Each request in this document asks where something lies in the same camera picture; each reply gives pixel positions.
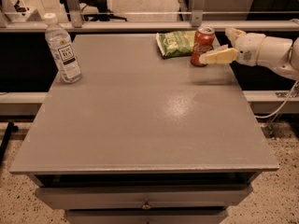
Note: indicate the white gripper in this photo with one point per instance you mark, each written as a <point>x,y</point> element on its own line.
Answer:
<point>249,48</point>

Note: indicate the red coke can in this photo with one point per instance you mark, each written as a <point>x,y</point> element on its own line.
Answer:
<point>203,41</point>

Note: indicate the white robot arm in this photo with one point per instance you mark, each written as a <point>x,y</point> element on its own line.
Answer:
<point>280,55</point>

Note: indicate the green jalapeno chip bag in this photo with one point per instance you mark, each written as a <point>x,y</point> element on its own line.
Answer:
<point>175,44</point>

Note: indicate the grey cabinet top drawer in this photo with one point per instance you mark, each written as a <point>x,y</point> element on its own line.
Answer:
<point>142,197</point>

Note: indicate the grey cabinet drawer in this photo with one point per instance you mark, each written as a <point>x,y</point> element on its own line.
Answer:
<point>161,216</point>
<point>142,197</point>

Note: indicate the clear tea bottle white label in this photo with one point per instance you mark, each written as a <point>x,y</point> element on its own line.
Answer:
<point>61,48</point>

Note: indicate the black pole at left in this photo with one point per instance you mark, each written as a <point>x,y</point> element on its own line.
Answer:
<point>11,128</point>

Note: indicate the metal railing frame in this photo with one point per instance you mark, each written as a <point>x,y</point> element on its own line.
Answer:
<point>154,15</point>

